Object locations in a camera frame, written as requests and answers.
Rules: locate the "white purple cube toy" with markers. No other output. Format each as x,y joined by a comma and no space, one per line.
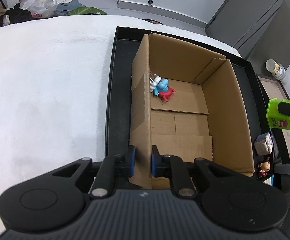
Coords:
264,144

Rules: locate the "black shallow tray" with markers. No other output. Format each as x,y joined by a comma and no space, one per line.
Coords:
118,114

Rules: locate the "grey door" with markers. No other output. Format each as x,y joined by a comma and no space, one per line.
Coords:
241,23

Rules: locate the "brown cardboard box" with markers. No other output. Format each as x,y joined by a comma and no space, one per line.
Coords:
206,117

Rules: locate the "blue red figurine keychain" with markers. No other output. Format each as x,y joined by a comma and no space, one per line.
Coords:
160,87

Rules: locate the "dark floor mat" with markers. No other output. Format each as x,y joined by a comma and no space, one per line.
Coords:
152,21

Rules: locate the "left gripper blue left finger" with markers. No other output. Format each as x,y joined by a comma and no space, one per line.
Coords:
113,173

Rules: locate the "green cartoon cushion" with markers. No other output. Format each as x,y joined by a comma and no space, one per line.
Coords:
86,11

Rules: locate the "white plastic bag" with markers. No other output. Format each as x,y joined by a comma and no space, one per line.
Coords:
42,8

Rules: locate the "white table cloth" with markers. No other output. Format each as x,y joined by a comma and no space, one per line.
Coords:
53,90

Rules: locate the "green hexagonal box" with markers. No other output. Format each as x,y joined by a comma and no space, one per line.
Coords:
274,118

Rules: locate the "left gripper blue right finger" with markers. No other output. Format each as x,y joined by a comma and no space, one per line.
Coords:
174,169

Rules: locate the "stacked paper cups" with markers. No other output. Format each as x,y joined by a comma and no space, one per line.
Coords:
277,70

